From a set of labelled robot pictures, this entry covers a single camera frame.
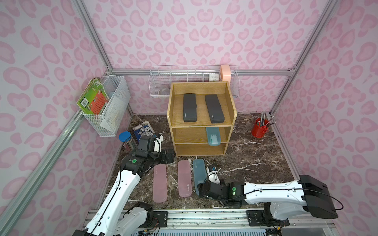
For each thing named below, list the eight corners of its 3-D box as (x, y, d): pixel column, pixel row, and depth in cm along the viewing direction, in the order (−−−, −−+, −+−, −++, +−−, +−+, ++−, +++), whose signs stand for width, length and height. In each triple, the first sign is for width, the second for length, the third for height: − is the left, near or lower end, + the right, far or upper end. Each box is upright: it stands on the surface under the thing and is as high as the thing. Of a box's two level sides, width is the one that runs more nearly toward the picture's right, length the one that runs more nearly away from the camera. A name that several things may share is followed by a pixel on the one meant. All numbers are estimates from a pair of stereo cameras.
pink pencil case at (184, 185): (178, 197, 82) (178, 196, 80) (178, 161, 96) (177, 160, 94) (192, 196, 82) (192, 195, 81) (189, 160, 96) (189, 159, 94)
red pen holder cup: (251, 136, 108) (256, 126, 99) (251, 127, 113) (256, 117, 104) (262, 139, 106) (268, 129, 97) (263, 130, 112) (268, 119, 103)
